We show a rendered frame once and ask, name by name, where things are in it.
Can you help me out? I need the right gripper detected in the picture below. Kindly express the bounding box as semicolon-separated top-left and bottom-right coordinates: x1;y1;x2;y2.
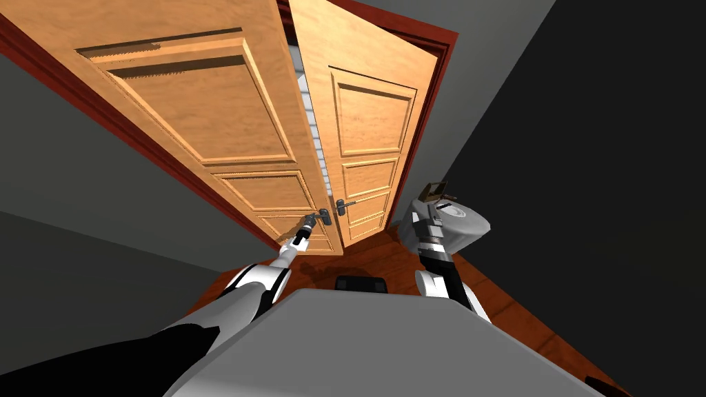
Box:
417;181;458;205

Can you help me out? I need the narrow wooden door leaf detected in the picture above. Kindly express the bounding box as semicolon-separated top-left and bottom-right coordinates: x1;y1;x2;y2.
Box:
288;0;440;249

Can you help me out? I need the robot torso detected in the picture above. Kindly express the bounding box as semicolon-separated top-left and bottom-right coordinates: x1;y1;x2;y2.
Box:
163;274;607;397

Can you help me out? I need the wide wooden door leaf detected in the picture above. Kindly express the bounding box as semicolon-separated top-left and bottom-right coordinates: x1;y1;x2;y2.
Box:
0;0;345;257

